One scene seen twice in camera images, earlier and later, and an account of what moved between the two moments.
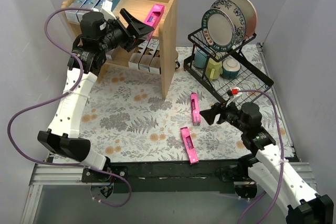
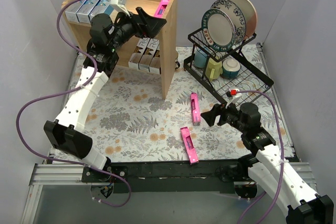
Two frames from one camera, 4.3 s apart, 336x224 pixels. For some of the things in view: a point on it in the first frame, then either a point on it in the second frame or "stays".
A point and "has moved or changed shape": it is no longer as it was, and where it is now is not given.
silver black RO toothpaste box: [135, 58] stays
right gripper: [219, 115] stays
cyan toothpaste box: [91, 0] stays
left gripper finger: [138, 28] to [152, 25]
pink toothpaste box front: [189, 145] stays
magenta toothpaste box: [154, 17] has moved or changed shape
